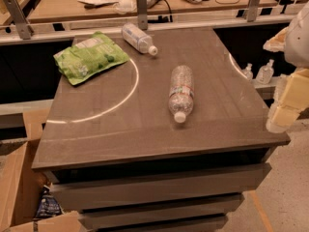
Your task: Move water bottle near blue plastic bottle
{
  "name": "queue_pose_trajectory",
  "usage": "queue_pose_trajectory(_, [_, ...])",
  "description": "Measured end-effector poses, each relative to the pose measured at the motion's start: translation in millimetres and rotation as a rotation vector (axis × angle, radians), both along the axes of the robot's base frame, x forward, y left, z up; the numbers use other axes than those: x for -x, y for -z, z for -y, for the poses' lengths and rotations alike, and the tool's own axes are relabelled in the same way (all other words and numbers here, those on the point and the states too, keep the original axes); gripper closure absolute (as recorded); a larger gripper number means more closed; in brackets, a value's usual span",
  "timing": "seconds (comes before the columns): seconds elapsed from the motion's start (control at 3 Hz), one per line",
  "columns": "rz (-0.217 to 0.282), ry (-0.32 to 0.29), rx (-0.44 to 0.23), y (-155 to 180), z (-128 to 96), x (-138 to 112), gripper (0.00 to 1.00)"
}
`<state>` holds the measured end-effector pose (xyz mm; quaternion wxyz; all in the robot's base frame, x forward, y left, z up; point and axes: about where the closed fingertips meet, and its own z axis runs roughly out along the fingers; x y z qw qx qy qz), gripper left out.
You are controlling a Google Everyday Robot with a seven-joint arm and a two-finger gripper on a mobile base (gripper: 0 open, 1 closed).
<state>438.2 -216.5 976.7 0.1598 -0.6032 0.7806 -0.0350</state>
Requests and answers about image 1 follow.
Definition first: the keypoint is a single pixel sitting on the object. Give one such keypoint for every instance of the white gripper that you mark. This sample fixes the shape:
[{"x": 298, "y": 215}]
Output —
[{"x": 297, "y": 45}]

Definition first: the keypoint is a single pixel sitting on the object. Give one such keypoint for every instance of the clear water bottle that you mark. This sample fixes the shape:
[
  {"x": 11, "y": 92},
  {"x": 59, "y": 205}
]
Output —
[{"x": 181, "y": 95}]

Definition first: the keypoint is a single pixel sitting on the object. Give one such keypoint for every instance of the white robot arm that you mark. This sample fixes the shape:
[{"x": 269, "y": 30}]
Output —
[{"x": 293, "y": 41}]

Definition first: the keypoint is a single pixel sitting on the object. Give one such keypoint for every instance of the right sanitizer pump bottle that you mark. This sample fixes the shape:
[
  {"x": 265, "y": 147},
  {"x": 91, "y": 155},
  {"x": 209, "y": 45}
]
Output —
[{"x": 265, "y": 73}]

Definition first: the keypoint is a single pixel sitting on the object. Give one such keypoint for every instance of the sanitizer pump bottle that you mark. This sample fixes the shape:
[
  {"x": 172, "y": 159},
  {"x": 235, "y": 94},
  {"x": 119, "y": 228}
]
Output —
[
  {"x": 265, "y": 73},
  {"x": 247, "y": 71}
]

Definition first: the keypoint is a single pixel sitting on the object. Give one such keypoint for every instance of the left sanitizer pump bottle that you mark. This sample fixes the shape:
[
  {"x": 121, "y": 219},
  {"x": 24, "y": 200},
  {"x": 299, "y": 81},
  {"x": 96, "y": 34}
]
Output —
[{"x": 247, "y": 71}]

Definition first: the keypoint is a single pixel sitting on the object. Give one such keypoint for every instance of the blue-label plastic bottle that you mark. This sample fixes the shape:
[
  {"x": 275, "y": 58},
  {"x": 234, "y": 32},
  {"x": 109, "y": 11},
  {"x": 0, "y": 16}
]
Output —
[{"x": 140, "y": 40}]

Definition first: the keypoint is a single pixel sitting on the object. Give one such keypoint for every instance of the grey drawer cabinet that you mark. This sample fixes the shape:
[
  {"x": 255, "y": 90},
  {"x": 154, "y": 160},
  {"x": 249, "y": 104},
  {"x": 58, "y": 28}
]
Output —
[{"x": 115, "y": 154}]

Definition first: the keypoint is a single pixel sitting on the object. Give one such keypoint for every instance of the green snack bag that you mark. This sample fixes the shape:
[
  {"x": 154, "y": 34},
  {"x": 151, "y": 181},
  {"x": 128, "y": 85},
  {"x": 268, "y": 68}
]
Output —
[{"x": 85, "y": 59}]

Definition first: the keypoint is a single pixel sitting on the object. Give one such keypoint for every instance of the dark blue snack bag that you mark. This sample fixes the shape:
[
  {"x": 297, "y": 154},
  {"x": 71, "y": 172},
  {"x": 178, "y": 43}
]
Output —
[{"x": 48, "y": 205}]

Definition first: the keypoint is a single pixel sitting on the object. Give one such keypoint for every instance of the cardboard box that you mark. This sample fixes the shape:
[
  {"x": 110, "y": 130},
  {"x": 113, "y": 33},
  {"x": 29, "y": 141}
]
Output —
[{"x": 20, "y": 187}]

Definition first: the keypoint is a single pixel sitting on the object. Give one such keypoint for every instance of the right metal bracket post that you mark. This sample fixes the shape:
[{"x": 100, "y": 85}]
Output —
[{"x": 252, "y": 10}]

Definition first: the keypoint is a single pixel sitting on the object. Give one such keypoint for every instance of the metal bracket post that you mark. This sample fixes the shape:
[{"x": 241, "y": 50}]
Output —
[
  {"x": 252, "y": 10},
  {"x": 22, "y": 26},
  {"x": 142, "y": 20}
]

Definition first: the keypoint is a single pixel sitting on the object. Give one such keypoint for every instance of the middle metal bracket post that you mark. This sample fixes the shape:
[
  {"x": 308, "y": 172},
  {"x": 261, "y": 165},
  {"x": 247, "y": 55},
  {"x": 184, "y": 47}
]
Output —
[{"x": 142, "y": 20}]

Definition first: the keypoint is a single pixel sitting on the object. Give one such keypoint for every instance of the left metal bracket post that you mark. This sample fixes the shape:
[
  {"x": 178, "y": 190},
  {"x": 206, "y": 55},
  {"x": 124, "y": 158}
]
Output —
[{"x": 22, "y": 26}]

